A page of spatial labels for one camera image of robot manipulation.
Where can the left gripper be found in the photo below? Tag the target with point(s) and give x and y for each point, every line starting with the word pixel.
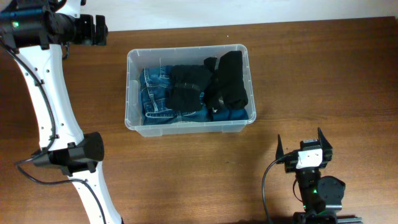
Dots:
pixel 88 38

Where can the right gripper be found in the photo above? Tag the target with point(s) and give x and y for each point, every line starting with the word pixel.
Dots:
pixel 326 151

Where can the blue taped shirt bundle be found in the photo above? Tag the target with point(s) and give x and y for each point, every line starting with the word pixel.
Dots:
pixel 228 115

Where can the dark blue jeans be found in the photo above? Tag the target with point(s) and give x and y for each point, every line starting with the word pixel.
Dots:
pixel 156 87

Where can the black taped clothing bundle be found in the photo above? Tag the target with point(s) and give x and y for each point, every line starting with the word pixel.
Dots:
pixel 226 89

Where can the black cloth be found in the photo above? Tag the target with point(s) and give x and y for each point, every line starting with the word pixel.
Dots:
pixel 188 81

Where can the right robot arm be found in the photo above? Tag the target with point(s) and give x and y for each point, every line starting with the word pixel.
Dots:
pixel 321 196

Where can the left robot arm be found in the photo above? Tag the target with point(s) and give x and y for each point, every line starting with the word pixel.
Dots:
pixel 38 34

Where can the clear plastic storage bin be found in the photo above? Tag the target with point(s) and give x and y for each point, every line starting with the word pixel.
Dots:
pixel 138 59

